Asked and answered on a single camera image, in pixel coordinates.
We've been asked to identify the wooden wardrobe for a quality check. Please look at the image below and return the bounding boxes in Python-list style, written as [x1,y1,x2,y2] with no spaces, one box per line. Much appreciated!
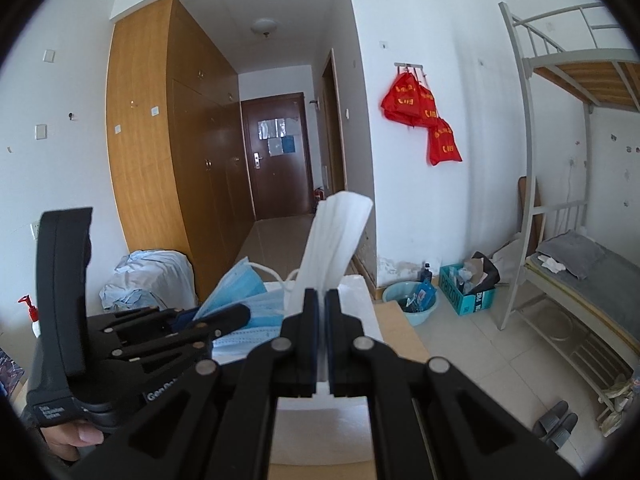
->
[106,0,257,302]

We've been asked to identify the blue plastic basin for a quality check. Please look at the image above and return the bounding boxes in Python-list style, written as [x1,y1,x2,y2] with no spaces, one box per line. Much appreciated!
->
[382,281,439,327]

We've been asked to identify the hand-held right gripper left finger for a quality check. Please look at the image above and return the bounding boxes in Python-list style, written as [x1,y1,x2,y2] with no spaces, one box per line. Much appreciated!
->
[70,288,320,480]

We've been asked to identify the white face mask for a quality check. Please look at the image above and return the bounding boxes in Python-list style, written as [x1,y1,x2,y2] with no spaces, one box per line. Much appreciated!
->
[250,191,374,311]

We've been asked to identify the red pump lotion bottle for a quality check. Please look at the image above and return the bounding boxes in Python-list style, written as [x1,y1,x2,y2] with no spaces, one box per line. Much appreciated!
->
[17,294,44,339]

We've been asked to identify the bundle of light bedding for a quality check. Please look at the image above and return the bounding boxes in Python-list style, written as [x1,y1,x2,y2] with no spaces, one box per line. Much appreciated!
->
[98,248,196,317]

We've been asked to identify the white foam box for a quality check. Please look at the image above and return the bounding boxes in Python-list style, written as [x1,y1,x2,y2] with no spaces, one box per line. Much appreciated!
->
[265,274,384,464]

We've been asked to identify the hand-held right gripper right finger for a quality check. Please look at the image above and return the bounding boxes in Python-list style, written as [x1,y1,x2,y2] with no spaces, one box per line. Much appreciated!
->
[325,289,582,480]

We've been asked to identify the pale green cloth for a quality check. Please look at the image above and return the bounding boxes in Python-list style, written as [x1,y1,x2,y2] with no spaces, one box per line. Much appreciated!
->
[599,374,634,437]

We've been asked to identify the black plastic bag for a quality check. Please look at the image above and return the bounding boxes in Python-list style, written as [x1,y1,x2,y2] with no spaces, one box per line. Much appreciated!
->
[462,251,501,296]

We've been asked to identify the blue cardboard box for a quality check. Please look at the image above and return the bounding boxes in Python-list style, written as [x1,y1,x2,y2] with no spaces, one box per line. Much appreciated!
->
[438,263,497,317]

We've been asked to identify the grey metal bunk bed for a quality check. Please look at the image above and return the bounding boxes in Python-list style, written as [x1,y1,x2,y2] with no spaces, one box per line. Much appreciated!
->
[498,1,640,437]

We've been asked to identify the grey paper notice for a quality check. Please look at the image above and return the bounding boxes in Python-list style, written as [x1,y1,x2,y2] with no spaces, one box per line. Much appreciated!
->
[258,118,287,140]

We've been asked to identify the brown side door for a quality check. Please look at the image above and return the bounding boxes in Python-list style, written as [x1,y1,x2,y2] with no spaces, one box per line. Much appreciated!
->
[322,47,347,197]

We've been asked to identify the person's left hand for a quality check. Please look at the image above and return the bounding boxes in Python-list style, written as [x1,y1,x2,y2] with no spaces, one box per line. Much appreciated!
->
[44,421,107,462]

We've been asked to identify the blue face mask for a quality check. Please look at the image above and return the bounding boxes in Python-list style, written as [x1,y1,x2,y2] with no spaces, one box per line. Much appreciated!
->
[192,256,269,322]
[210,290,287,364]

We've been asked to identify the grey blanket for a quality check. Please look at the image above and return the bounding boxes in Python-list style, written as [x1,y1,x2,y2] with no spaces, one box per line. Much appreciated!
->
[537,230,607,281]

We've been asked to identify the red cloth bag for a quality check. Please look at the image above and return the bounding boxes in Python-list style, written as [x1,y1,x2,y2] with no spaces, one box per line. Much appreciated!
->
[427,117,462,167]
[380,71,421,125]
[416,80,441,128]

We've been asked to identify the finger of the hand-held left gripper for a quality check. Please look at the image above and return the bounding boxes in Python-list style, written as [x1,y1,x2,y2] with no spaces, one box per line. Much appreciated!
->
[96,306,202,337]
[111,304,252,362]

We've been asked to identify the dark brown entrance door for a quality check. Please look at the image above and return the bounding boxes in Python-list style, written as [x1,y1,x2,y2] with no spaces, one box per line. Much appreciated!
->
[241,92,315,221]

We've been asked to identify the leaning wooden board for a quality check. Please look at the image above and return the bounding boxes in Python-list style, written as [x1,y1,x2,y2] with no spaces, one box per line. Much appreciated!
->
[517,175,546,262]

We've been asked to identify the dark patterned cloth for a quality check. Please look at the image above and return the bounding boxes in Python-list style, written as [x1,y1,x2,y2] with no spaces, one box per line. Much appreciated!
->
[0,344,26,402]

